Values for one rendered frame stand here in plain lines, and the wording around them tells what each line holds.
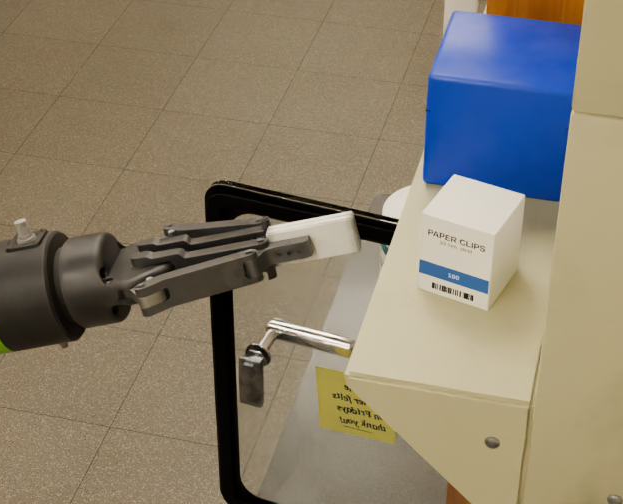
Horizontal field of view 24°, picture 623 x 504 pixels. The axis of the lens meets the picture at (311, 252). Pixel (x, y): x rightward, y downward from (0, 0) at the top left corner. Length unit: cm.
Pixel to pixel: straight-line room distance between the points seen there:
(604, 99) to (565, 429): 23
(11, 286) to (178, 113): 288
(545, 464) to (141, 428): 220
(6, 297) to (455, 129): 39
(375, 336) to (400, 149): 298
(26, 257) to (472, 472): 44
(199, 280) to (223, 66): 314
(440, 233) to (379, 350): 8
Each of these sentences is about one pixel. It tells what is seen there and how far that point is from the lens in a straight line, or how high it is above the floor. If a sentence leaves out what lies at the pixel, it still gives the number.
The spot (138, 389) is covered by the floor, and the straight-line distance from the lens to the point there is 314.
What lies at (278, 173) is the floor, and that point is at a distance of 377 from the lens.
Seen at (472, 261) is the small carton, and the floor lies 155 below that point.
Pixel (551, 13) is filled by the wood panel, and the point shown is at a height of 157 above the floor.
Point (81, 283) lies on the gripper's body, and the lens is 116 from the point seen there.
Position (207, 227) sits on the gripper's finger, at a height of 139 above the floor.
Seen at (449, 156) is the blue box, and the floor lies 154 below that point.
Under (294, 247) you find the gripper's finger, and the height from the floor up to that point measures 142.
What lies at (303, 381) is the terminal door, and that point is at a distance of 136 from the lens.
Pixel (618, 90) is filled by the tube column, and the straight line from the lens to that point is 74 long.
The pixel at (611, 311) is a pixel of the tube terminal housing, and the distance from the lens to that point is 82.
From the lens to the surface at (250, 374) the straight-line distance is 135.
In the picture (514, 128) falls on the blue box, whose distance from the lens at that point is 101.
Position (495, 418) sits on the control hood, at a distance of 88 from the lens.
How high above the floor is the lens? 209
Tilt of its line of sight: 37 degrees down
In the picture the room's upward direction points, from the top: straight up
